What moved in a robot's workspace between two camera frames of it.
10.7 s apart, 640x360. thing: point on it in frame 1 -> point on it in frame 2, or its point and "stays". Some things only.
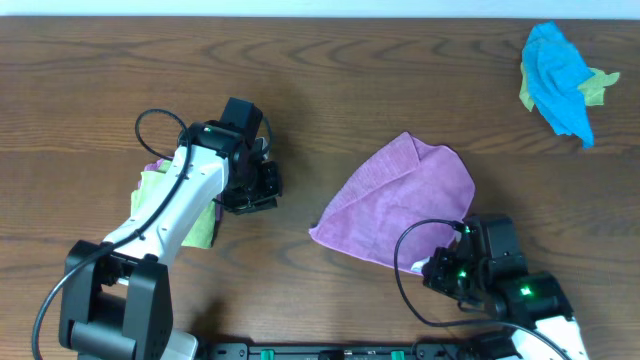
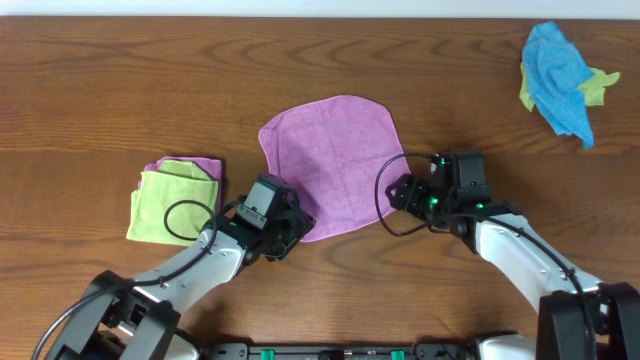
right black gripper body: (460, 278) -> (430, 204)
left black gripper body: (265, 185) -> (295, 228)
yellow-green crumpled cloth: (593, 89) stays
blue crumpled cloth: (554, 73) stays
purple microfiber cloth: (401, 206) -> (340, 156)
